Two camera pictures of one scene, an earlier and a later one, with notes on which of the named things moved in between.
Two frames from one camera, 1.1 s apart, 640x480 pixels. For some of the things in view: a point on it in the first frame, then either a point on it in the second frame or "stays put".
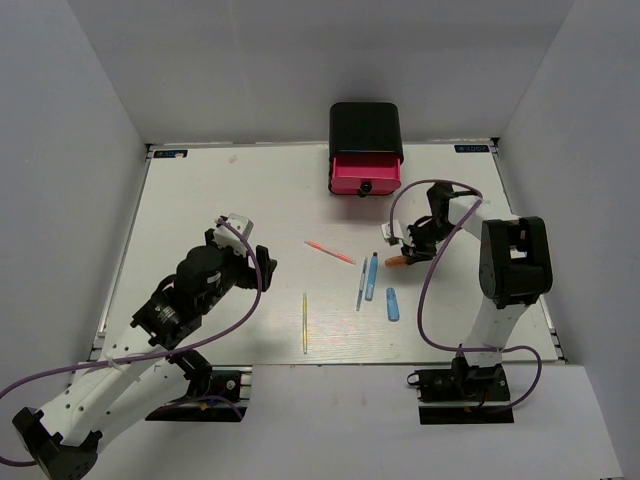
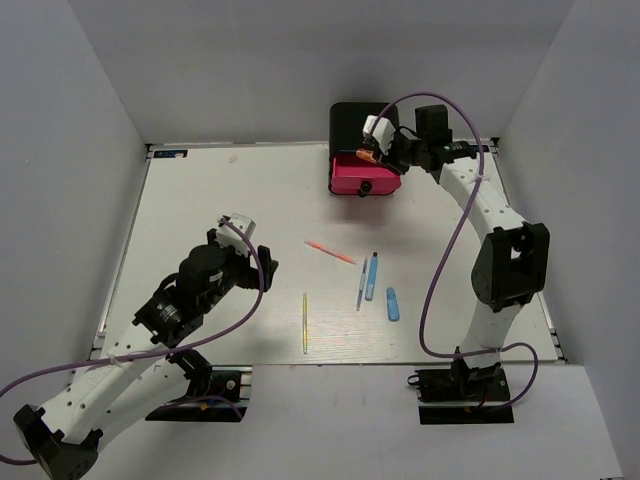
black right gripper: [416, 252] → [389, 159]
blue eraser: [392, 303] stays put
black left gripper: [248, 277] stays put
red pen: [330, 252] stays put
